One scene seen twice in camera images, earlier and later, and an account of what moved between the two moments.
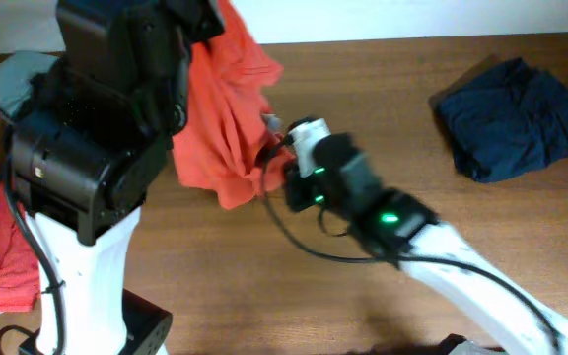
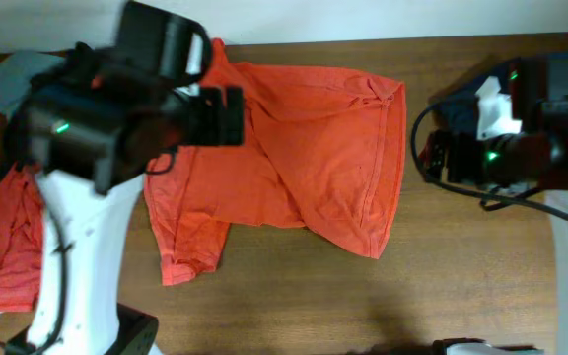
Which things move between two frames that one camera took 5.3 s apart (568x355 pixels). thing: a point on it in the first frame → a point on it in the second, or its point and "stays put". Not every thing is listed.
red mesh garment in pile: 6,276 stays put
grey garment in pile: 9,83 stays put
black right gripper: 301,195 → 460,148
